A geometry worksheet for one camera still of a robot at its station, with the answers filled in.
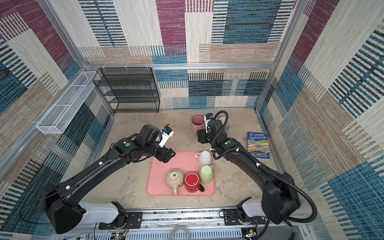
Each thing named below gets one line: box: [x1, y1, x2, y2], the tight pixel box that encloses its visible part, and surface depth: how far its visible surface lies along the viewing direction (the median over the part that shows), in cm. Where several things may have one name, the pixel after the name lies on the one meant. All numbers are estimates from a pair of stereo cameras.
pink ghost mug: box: [191, 115, 206, 135], surface depth 101 cm
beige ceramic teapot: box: [166, 169, 184, 197], surface depth 80 cm
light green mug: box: [199, 164, 214, 185], surface depth 81 cm
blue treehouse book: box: [247, 131, 270, 160], surface depth 101 cm
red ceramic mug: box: [184, 171, 205, 193], surface depth 80 cm
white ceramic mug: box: [194, 151, 212, 168], surface depth 87 cm
